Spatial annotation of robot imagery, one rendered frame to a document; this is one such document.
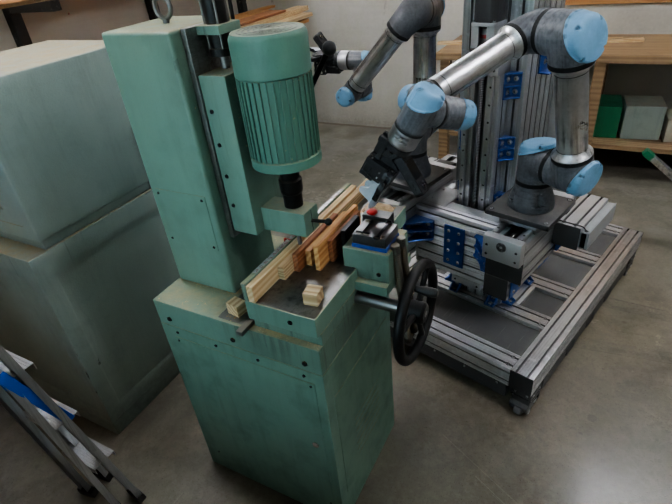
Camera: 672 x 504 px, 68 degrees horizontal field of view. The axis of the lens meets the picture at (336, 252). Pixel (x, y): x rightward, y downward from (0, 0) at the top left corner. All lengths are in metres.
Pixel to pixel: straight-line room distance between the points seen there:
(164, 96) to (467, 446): 1.58
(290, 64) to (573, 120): 0.81
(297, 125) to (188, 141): 0.29
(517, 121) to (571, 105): 0.41
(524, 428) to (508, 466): 0.19
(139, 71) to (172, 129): 0.15
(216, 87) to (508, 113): 1.08
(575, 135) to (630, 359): 1.25
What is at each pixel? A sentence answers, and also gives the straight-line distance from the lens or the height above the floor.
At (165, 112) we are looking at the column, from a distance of 1.31.
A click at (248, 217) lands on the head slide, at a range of 1.34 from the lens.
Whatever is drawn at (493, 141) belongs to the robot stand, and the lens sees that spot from 1.89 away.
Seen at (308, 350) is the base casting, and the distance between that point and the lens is 1.28.
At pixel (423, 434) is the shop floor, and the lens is 2.09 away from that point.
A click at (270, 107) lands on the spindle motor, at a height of 1.36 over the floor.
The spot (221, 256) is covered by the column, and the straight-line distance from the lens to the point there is 1.43.
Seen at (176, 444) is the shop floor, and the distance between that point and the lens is 2.24.
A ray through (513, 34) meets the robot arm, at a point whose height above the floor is 1.40.
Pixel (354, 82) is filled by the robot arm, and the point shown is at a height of 1.18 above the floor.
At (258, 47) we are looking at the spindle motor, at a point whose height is 1.48.
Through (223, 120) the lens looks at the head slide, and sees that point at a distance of 1.25.
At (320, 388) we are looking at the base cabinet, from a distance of 1.36.
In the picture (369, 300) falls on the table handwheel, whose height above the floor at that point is 0.82.
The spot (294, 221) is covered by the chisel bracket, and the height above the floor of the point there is 1.05.
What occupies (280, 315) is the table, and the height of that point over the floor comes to 0.88.
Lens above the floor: 1.68
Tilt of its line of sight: 33 degrees down
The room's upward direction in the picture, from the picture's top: 6 degrees counter-clockwise
